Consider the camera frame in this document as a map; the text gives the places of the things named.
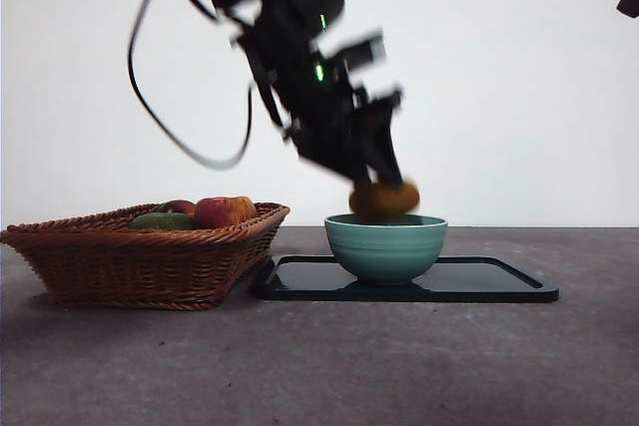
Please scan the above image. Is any teal ceramic bowl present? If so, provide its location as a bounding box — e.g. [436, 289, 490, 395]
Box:
[323, 213, 449, 287]

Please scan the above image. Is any red yellow apple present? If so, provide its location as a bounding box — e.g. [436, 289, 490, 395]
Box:
[193, 196, 259, 230]

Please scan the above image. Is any black rectangular tray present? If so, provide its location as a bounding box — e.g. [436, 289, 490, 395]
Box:
[253, 254, 560, 304]

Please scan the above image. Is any dark red plum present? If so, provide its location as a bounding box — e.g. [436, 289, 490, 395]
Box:
[154, 200, 198, 217]

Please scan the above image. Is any green avocado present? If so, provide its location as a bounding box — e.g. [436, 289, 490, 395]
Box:
[130, 212, 197, 231]

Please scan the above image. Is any brown wicker basket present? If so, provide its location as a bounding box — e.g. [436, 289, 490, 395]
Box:
[0, 202, 292, 311]

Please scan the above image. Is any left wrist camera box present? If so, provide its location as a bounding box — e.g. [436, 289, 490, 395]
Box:
[328, 34, 389, 76]

